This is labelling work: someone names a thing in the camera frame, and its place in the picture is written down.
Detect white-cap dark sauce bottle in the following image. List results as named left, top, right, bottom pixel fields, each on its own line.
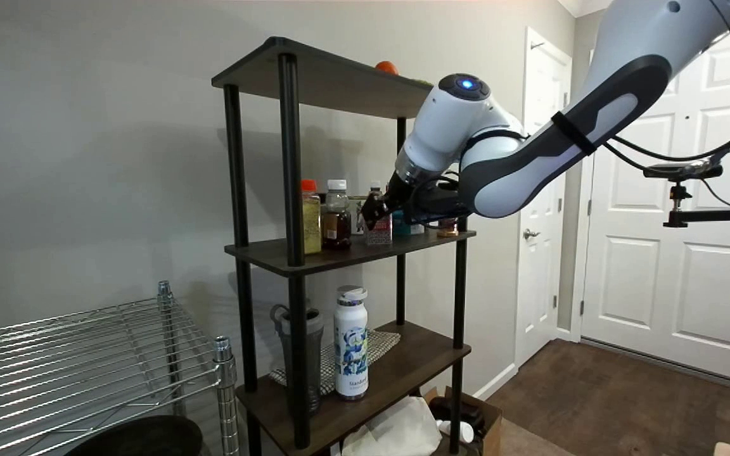
left=322, top=177, right=352, bottom=250

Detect white panelled door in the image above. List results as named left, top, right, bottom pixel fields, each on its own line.
left=579, top=12, right=730, bottom=391
left=512, top=25, right=575, bottom=368

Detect white plastic bag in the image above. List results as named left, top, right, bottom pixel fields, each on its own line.
left=329, top=392, right=446, bottom=456

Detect chrome wire rack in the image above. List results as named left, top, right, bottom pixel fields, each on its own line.
left=0, top=279, right=242, bottom=456

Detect brown cardboard box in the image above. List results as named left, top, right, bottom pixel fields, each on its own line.
left=428, top=392, right=575, bottom=456

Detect black round bowl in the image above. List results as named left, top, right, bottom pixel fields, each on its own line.
left=67, top=413, right=209, bottom=456

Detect white floral water bottle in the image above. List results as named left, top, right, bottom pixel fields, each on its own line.
left=333, top=283, right=374, bottom=403

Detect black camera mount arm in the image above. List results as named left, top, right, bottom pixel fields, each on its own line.
left=642, top=154, right=730, bottom=241

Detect dark wood black-post shelf unit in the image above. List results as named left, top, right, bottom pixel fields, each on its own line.
left=212, top=35, right=485, bottom=456

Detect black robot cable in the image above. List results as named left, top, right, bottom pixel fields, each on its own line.
left=606, top=6, right=730, bottom=165

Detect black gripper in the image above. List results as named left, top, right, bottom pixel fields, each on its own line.
left=361, top=174, right=471, bottom=234

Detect dark grey tumbler bottle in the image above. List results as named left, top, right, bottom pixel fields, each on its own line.
left=270, top=301, right=328, bottom=416

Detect orange-lid jar yellow contents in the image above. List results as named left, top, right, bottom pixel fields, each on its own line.
left=299, top=177, right=326, bottom=255

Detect jar with orange label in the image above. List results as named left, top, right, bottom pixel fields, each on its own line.
left=364, top=211, right=398, bottom=249

